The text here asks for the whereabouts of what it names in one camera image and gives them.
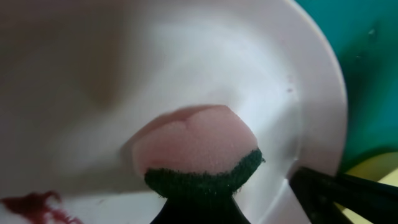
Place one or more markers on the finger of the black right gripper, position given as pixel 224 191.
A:
pixel 318 193

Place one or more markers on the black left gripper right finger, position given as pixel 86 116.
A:
pixel 220 210

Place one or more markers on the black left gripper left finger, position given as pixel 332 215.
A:
pixel 176 211

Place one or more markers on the pink green sponge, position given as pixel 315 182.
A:
pixel 196 153

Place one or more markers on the white pink plate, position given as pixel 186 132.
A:
pixel 75 89

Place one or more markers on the blue plastic tray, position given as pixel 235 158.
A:
pixel 363 35

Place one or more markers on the yellow green plate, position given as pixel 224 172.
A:
pixel 381 169

